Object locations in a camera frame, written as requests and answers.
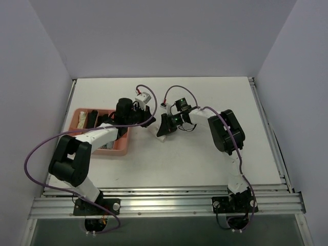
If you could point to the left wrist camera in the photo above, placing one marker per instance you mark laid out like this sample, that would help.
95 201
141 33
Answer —
142 99

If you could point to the white rolled cloth in tray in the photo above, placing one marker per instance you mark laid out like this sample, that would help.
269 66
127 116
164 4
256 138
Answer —
81 119

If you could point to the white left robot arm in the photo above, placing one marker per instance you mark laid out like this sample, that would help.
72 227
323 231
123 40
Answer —
71 158

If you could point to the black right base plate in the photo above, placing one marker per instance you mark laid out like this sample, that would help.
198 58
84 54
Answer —
228 204

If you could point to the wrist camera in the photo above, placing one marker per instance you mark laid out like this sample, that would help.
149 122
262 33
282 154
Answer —
142 99
167 107

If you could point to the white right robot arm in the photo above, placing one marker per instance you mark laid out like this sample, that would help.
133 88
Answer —
227 134

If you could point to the white underwear with pink trim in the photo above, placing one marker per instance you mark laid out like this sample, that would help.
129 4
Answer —
153 129

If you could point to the aluminium frame rail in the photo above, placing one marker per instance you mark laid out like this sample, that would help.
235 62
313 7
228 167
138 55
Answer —
168 206

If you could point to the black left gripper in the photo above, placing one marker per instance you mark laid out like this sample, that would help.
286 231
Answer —
143 116

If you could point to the grey rolled cloth in tray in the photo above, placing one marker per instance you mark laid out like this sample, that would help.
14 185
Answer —
108 146

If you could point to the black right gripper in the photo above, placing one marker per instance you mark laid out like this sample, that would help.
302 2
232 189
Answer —
168 123

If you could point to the black rolled cloth in tray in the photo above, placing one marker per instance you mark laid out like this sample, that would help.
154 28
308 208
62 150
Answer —
91 119

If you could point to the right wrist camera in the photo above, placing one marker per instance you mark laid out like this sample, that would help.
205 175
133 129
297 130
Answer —
167 107

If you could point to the pink plastic organizer tray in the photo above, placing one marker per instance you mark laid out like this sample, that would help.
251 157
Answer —
120 145

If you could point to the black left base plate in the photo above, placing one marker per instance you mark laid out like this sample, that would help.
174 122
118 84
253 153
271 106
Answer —
83 208

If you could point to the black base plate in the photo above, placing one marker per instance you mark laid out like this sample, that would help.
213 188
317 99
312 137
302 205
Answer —
83 208
228 204

